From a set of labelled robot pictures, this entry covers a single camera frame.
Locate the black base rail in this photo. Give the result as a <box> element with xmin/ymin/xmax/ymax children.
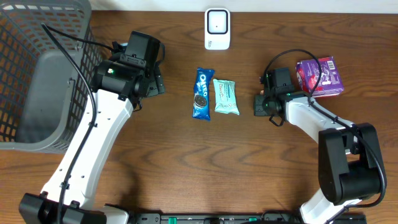
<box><xmin>105</xmin><ymin>205</ymin><xmax>368</xmax><ymax>224</ymax></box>

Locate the teal wet wipes pack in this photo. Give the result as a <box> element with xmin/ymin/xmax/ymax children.
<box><xmin>213</xmin><ymin>79</ymin><xmax>240</xmax><ymax>115</ymax></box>

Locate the pink purple floral packet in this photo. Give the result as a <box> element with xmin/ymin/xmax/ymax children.
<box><xmin>296</xmin><ymin>56</ymin><xmax>345</xmax><ymax>98</ymax></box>

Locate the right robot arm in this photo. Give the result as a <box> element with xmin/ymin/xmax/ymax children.
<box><xmin>254</xmin><ymin>68</ymin><xmax>386</xmax><ymax>223</ymax></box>

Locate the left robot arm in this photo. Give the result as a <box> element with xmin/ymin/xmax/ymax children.
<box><xmin>19</xmin><ymin>31</ymin><xmax>165</xmax><ymax>223</ymax></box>

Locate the grey plastic mesh basket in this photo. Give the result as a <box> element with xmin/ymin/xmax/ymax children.
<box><xmin>1</xmin><ymin>0</ymin><xmax>101</xmax><ymax>154</ymax></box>

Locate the blue Oreo cookie pack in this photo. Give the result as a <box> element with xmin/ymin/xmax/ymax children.
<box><xmin>192</xmin><ymin>67</ymin><xmax>215</xmax><ymax>121</ymax></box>

